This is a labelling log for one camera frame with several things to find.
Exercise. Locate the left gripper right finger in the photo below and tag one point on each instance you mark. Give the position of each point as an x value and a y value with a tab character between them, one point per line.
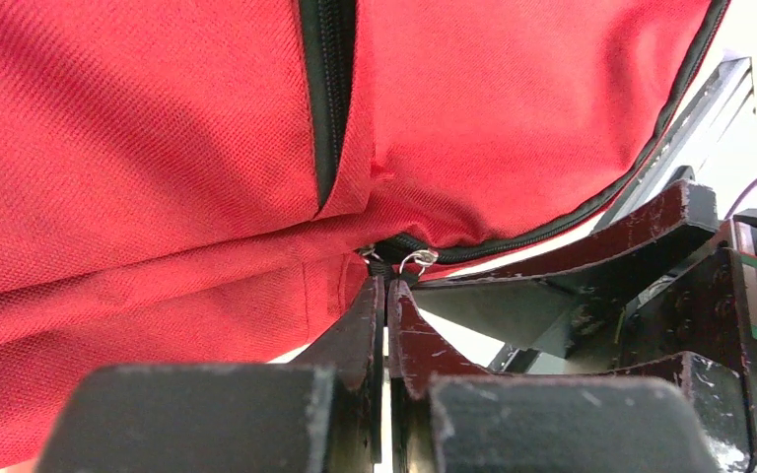
416	352

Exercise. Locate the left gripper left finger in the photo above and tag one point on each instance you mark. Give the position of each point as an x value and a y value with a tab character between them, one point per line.
353	347

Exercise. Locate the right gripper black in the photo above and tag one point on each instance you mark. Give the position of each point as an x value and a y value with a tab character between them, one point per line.
697	329

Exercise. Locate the aluminium frame post right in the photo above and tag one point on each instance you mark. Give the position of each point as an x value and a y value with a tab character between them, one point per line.
718	115

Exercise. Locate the red backpack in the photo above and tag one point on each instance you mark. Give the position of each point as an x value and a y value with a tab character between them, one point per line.
193	181

